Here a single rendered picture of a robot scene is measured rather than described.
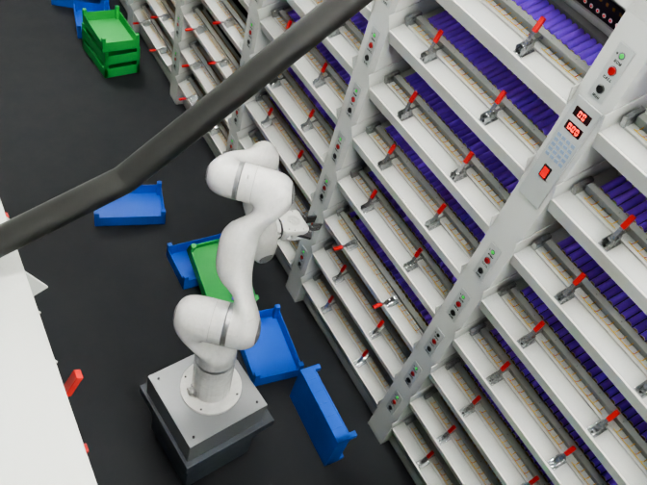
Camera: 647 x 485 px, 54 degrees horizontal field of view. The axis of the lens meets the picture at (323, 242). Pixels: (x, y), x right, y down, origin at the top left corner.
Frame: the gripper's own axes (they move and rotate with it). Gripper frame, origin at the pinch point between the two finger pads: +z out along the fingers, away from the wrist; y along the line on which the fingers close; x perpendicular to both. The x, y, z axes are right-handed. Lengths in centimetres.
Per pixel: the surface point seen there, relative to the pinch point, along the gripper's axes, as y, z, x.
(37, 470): -96, -120, -90
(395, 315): -38.4, 15.0, 8.0
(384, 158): -6.7, 8.7, -34.5
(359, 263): -14.7, 15.2, 7.9
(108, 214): 81, -35, 70
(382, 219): -13.9, 14.8, -13.2
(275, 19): 75, 12, -33
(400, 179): -14.4, 10.9, -32.3
